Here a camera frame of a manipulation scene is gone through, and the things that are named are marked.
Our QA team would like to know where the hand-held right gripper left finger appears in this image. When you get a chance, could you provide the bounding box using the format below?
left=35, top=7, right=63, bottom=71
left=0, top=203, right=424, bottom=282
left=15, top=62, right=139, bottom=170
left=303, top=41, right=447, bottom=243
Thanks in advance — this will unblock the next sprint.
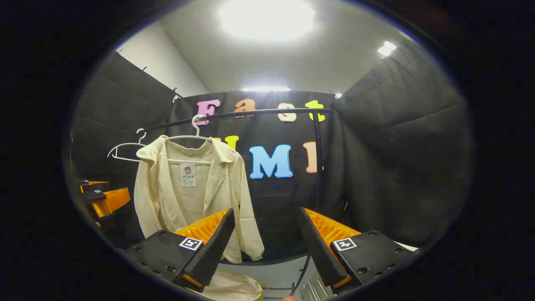
left=125, top=208, right=236, bottom=293

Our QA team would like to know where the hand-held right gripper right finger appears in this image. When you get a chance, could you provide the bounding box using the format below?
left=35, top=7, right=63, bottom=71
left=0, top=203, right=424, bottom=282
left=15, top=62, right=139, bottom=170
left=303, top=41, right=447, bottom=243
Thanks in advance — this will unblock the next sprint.
left=298, top=207, right=419, bottom=289

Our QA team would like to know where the white laundry hamper yellow rim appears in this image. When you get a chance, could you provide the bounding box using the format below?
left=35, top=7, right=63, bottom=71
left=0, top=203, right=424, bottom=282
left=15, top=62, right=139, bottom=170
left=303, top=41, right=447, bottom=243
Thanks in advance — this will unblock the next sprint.
left=186, top=270, right=265, bottom=301

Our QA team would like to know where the cream button-up shirt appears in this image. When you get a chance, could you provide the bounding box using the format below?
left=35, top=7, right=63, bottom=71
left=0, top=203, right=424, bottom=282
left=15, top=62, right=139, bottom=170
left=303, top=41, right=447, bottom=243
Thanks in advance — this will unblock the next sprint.
left=134, top=135, right=265, bottom=264

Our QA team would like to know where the white plastic clothes hanger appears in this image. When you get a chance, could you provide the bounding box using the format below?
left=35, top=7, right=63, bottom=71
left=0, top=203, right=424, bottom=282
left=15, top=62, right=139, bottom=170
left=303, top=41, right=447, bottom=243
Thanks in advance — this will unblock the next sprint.
left=164, top=114, right=212, bottom=165
left=107, top=128, right=148, bottom=163

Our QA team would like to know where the black metal clothes rack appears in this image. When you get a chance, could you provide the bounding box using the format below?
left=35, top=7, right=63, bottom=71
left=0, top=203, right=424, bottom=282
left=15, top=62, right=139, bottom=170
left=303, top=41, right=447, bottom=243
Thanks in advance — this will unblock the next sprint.
left=142, top=108, right=335, bottom=295

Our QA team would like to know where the black backdrop cloth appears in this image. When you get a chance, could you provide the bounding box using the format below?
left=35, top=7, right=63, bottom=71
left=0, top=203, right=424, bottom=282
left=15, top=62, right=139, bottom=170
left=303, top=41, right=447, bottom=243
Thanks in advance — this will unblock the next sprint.
left=69, top=40, right=475, bottom=262

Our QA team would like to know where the large ceiling light panel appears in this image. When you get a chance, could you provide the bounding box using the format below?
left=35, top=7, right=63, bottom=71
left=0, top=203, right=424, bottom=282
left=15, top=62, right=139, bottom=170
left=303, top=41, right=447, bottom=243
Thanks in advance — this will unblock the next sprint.
left=219, top=0, right=317, bottom=41

